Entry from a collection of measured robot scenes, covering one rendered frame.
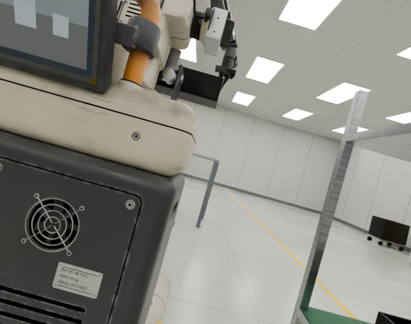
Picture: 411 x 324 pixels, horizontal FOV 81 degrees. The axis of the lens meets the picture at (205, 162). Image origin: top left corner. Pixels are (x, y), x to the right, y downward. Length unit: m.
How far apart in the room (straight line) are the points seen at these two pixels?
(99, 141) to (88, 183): 0.07
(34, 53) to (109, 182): 0.21
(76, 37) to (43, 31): 0.05
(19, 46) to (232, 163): 9.25
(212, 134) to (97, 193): 9.18
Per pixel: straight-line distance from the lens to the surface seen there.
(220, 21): 0.91
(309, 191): 10.51
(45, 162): 0.44
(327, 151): 10.77
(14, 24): 0.47
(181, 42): 0.93
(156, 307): 0.85
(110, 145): 0.40
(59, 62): 0.43
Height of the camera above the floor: 0.73
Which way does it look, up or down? level
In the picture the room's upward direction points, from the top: 16 degrees clockwise
